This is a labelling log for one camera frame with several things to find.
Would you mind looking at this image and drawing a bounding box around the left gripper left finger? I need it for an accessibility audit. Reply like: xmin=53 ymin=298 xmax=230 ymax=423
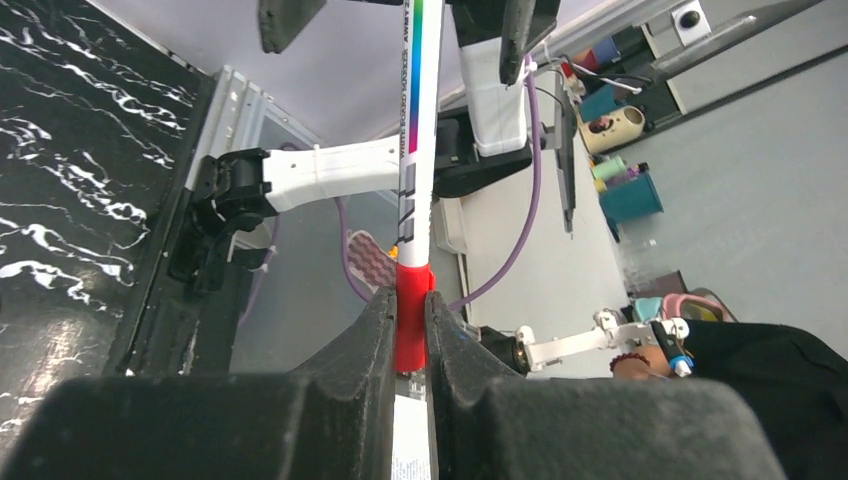
xmin=2 ymin=288 xmax=397 ymax=479

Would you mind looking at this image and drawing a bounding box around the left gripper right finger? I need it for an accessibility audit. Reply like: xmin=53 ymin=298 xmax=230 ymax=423
xmin=424 ymin=292 xmax=784 ymax=479

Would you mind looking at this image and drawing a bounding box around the red marker cap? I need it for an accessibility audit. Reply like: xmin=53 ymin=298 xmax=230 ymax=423
xmin=395 ymin=264 xmax=435 ymax=373

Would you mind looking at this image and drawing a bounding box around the white whiteboard marker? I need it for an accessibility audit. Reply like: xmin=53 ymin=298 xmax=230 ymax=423
xmin=390 ymin=0 xmax=445 ymax=480

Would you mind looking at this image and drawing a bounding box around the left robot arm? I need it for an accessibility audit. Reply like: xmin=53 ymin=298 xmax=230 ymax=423
xmin=3 ymin=1 xmax=783 ymax=479

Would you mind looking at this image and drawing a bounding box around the person's hand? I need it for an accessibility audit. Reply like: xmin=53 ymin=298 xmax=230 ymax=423
xmin=610 ymin=345 xmax=672 ymax=380

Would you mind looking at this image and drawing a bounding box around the teal storage bin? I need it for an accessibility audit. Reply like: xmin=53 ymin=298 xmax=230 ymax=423
xmin=599 ymin=173 xmax=664 ymax=226

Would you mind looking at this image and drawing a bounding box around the cream round container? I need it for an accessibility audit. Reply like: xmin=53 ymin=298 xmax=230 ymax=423
xmin=579 ymin=106 xmax=646 ymax=155

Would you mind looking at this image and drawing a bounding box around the aluminium rail frame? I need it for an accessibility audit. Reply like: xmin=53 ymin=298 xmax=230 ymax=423
xmin=103 ymin=66 xmax=323 ymax=376

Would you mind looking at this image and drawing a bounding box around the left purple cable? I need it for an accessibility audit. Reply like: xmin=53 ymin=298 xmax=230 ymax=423
xmin=238 ymin=56 xmax=545 ymax=326

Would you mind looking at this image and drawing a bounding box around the white teleoperation handle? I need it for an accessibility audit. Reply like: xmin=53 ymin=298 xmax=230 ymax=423
xmin=514 ymin=309 xmax=695 ymax=377

